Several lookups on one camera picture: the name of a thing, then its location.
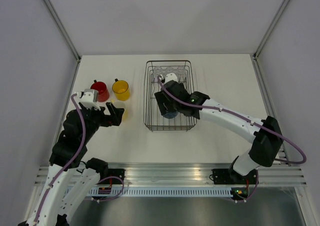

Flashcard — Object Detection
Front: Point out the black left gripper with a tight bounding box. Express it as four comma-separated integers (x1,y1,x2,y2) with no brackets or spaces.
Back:
80,101,125,143

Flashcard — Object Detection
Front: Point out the pale yellow mug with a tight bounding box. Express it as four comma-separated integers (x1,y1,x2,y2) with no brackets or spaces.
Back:
106,100,129,123

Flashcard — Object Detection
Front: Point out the blue mug black handle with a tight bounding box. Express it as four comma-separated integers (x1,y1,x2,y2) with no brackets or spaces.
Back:
163,111,178,119

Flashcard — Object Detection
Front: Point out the red mug black handle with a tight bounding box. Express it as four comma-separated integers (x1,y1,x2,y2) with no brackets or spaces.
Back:
90,80,110,103

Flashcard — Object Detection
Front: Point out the yellow mug black handle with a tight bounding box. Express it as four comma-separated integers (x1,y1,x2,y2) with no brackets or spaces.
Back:
112,78,130,101

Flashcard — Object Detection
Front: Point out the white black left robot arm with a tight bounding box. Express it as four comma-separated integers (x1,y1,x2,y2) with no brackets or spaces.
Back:
20,102,125,226

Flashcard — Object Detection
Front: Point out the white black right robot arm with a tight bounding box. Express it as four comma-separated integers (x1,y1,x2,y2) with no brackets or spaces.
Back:
154,80,283,184

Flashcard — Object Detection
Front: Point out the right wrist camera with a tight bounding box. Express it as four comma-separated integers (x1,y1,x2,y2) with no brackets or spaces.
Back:
159,72,179,85

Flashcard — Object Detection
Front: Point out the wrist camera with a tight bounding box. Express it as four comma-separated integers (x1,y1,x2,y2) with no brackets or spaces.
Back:
75,89,100,111
159,72,179,85

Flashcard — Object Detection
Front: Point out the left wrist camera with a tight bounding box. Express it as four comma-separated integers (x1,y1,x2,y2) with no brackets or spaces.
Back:
75,89,100,111

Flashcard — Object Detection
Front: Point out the black wire dish rack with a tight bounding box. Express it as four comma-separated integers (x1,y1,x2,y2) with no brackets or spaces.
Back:
143,59,198,132

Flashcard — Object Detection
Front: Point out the aluminium mounting rail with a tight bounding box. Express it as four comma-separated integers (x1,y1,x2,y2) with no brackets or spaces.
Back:
34,162,308,187

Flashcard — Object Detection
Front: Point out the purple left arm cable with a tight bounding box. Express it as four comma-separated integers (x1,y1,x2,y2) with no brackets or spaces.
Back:
32,93,87,224

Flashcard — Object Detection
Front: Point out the white slotted cable duct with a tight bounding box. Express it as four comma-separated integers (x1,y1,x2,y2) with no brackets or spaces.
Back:
86,186,233,198

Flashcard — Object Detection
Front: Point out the left aluminium frame post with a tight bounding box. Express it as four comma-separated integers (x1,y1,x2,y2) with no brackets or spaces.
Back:
41,0,81,63

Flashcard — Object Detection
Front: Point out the aluminium frame post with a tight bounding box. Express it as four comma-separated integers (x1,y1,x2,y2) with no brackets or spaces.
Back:
41,0,81,63
251,0,291,61

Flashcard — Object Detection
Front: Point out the right aluminium frame post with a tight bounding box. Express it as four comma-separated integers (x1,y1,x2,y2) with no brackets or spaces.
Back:
251,0,291,61

